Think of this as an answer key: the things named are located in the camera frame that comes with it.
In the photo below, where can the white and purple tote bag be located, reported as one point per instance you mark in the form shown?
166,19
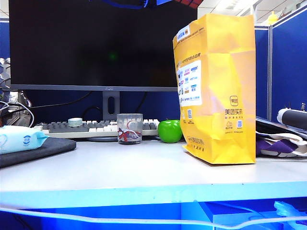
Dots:
280,147

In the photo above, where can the black computer monitor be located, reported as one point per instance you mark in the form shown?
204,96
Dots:
96,48

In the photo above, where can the clear glass cup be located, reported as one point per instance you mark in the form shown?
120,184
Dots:
129,117

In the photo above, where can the blue office partition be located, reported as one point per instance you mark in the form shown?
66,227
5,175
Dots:
287,72

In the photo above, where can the ceiling light panel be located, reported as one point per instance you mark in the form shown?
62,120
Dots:
235,4

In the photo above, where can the flat black folder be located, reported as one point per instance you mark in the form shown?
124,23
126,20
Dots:
268,125

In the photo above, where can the shiny silver object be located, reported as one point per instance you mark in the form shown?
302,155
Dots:
25,98

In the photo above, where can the grey and white keyboard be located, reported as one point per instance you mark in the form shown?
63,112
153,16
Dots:
60,128

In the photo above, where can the grey honeycomb object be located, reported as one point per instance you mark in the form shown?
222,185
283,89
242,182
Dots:
4,72

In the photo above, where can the light blue wet wipes pack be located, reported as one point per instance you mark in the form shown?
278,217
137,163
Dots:
16,140

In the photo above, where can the translucent plastic piece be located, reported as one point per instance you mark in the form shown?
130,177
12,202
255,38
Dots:
285,210

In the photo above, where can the dark grey pad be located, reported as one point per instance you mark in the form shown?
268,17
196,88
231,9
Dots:
55,146

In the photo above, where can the black cylinder with white cap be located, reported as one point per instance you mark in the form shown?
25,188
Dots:
293,118

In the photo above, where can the red and white ribbon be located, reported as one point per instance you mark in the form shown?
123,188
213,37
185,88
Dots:
124,135

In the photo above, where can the green apple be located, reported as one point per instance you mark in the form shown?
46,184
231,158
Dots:
169,132

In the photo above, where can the yellow paper bag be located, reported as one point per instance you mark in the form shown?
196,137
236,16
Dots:
223,95

